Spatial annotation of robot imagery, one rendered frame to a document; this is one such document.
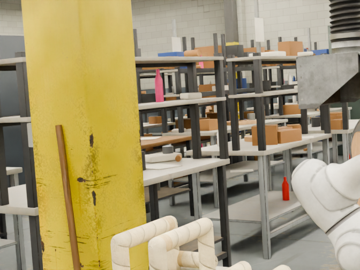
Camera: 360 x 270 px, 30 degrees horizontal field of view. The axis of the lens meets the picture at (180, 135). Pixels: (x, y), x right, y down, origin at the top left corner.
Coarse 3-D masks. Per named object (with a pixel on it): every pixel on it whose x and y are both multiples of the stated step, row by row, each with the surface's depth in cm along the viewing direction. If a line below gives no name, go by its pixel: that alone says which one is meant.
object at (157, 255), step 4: (148, 248) 116; (160, 248) 115; (164, 248) 116; (148, 252) 116; (152, 252) 116; (156, 252) 115; (160, 252) 115; (164, 252) 116; (148, 256) 117; (152, 256) 116; (156, 256) 115; (160, 256) 116; (164, 256) 116; (152, 260) 116; (156, 260) 115; (160, 260) 116; (164, 260) 116; (152, 264) 116; (156, 264) 116; (160, 264) 116; (164, 264) 116; (152, 268) 116; (156, 268) 116; (160, 268) 116; (164, 268) 116
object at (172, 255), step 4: (176, 224) 135; (176, 248) 135; (168, 252) 134; (172, 252) 134; (176, 252) 135; (168, 256) 134; (172, 256) 134; (176, 256) 135; (168, 260) 135; (172, 260) 134; (176, 260) 135; (168, 264) 135; (172, 264) 134; (176, 264) 135; (168, 268) 135; (172, 268) 134; (176, 268) 135; (180, 268) 136
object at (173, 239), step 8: (192, 224) 126; (200, 224) 127; (208, 224) 129; (168, 232) 120; (176, 232) 121; (184, 232) 122; (192, 232) 124; (200, 232) 127; (152, 240) 116; (160, 240) 116; (168, 240) 117; (176, 240) 119; (184, 240) 122; (192, 240) 126; (152, 248) 116; (168, 248) 117
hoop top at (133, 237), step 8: (168, 216) 135; (144, 224) 128; (152, 224) 129; (160, 224) 130; (168, 224) 132; (128, 232) 123; (136, 232) 124; (144, 232) 125; (152, 232) 127; (160, 232) 130; (112, 240) 120; (120, 240) 120; (128, 240) 121; (136, 240) 123; (144, 240) 125
